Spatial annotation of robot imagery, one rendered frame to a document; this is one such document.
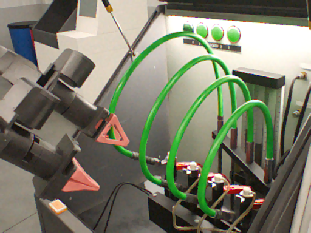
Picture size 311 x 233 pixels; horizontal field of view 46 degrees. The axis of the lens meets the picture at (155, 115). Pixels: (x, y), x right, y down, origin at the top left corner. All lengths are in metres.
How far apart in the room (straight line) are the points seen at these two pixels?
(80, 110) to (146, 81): 0.53
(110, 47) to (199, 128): 2.67
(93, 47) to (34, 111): 3.20
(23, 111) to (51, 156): 0.09
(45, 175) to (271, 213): 0.41
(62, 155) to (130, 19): 3.38
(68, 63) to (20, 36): 6.18
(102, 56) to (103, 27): 0.29
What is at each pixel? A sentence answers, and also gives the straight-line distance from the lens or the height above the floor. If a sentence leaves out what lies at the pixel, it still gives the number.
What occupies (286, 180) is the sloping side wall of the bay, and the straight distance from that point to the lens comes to 0.74.
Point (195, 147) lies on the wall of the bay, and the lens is 1.32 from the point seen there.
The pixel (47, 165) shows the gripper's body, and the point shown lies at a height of 1.29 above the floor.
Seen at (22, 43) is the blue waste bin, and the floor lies 0.45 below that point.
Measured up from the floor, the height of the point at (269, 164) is 1.15.
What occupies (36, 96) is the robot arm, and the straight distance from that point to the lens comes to 0.57.
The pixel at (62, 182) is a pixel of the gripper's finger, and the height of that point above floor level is 1.25.
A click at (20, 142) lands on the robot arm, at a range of 0.59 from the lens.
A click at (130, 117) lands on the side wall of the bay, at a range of 1.25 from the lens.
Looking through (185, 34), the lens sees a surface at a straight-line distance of 0.90.
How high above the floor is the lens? 1.57
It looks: 22 degrees down
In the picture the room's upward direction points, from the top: 3 degrees counter-clockwise
